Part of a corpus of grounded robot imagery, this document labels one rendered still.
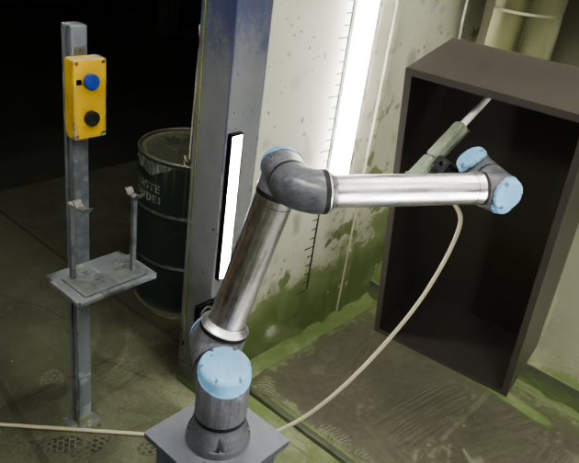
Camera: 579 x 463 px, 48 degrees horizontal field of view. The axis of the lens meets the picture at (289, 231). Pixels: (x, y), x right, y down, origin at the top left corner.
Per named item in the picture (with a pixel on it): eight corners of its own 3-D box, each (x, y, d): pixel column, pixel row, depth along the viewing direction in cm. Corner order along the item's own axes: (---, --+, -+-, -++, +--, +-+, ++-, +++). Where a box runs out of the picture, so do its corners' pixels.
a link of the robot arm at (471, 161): (493, 152, 179) (512, 184, 185) (474, 139, 189) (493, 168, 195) (465, 175, 180) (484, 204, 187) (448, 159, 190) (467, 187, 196)
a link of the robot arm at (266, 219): (186, 383, 192) (272, 154, 164) (181, 346, 207) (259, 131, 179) (234, 389, 197) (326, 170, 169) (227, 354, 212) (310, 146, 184)
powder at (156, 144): (127, 135, 344) (127, 132, 343) (221, 130, 370) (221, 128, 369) (161, 175, 303) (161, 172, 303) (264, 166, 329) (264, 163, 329)
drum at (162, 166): (120, 272, 383) (122, 129, 343) (211, 258, 411) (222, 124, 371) (153, 328, 339) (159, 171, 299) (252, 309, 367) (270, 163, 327)
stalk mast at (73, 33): (84, 412, 280) (76, 20, 206) (92, 420, 277) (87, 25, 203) (71, 419, 276) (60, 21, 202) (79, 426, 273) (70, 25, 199)
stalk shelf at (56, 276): (119, 253, 251) (119, 250, 250) (156, 278, 239) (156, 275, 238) (45, 278, 229) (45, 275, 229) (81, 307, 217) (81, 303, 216)
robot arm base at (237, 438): (215, 471, 180) (218, 446, 176) (172, 434, 190) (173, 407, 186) (263, 438, 193) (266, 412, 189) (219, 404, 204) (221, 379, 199)
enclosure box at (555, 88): (412, 287, 306) (452, 37, 234) (538, 344, 277) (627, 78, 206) (373, 330, 283) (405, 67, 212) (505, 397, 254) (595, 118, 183)
